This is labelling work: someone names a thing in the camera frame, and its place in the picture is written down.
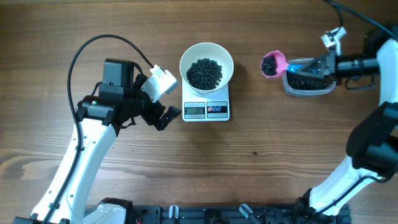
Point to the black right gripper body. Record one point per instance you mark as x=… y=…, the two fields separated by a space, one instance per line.
x=331 y=71

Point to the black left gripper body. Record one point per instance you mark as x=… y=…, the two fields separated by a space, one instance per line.
x=142 y=105

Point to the white digital kitchen scale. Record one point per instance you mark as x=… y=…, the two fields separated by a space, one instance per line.
x=205 y=108

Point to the pink scoop blue handle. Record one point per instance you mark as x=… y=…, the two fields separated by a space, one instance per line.
x=282 y=64

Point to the black beans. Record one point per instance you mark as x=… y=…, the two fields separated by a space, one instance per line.
x=300 y=82
x=204 y=74
x=269 y=66

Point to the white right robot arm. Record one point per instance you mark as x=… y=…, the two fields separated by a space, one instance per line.
x=371 y=150

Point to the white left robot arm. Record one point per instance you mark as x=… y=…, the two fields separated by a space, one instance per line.
x=117 y=100

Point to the black beans in bowl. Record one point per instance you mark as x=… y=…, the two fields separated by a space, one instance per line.
x=204 y=74

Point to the white bowl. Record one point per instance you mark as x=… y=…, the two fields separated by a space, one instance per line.
x=213 y=52

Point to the clear plastic bean container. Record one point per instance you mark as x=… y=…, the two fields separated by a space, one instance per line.
x=291 y=91

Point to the black beans in container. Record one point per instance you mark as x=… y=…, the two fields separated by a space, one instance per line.
x=300 y=82

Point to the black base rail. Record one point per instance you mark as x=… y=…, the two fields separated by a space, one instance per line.
x=270 y=214

